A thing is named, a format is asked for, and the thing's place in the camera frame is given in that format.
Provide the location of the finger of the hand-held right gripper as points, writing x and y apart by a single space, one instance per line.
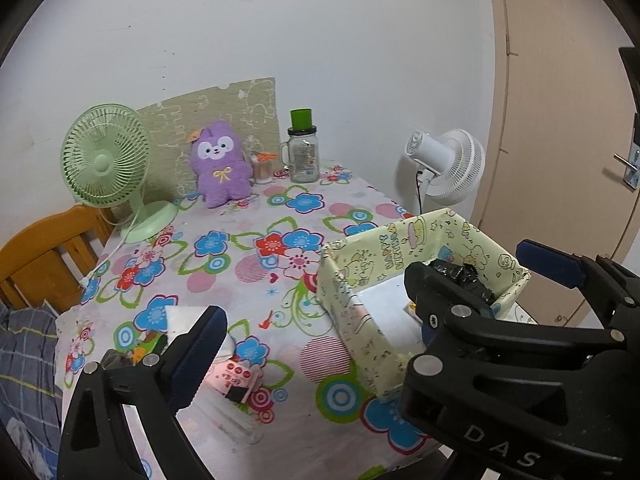
450 340
550 260

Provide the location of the green white tissue pack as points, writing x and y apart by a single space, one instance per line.
180 317

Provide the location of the purple plush toy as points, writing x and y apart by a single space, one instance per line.
220 175

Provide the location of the cotton swab container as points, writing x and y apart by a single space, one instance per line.
262 172

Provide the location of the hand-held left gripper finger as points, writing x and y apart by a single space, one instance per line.
200 355

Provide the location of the white desk fan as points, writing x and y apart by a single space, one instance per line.
450 170

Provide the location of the pink wet wipes packet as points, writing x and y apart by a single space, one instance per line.
235 372

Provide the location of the green desk fan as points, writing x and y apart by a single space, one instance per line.
100 160

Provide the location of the black plastic bag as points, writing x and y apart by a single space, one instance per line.
470 280

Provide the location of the glass jar mug green lid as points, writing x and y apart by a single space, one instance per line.
303 160

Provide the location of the clear plastic packet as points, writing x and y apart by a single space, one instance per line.
235 420

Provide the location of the beige door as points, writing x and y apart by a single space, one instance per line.
550 110

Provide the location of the grey plaid pillow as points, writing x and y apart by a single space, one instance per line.
25 350

